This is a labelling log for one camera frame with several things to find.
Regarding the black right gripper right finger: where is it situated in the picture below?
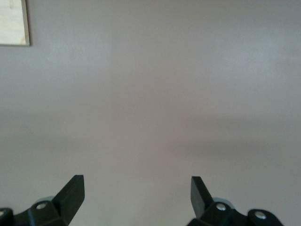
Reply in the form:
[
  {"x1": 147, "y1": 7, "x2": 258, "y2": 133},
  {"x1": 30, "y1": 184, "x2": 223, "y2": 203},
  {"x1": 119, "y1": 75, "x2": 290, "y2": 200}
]
[{"x1": 187, "y1": 176, "x2": 283, "y2": 226}]

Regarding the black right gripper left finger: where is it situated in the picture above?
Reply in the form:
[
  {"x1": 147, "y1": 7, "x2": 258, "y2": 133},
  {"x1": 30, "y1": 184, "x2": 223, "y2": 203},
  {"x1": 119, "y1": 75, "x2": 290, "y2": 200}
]
[{"x1": 0, "y1": 174, "x2": 86, "y2": 226}]

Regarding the wooden cutting board, metal handle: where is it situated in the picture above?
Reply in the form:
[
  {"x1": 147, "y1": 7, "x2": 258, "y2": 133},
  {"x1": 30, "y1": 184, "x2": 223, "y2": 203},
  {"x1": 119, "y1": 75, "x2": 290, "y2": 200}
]
[{"x1": 0, "y1": 0, "x2": 32, "y2": 47}]

